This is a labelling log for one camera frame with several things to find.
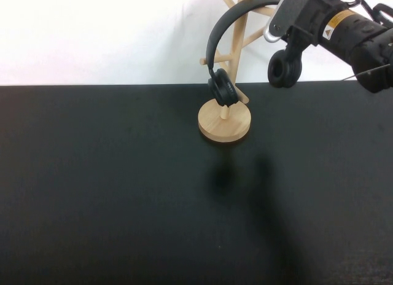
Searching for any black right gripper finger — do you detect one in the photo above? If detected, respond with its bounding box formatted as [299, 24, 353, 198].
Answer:
[282, 36, 295, 62]
[293, 34, 305, 66]

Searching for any thin black zip tie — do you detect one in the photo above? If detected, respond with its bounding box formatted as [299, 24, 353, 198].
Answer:
[340, 66, 391, 82]

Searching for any wooden branched headphone stand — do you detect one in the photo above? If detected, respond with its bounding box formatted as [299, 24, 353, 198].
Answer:
[198, 0, 279, 144]

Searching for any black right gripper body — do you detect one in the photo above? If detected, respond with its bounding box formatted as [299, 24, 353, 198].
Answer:
[287, 0, 338, 48]

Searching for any black over-ear headphones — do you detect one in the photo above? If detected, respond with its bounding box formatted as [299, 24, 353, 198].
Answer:
[206, 0, 304, 107]

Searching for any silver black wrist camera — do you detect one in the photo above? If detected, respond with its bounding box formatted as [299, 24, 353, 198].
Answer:
[263, 0, 314, 43]

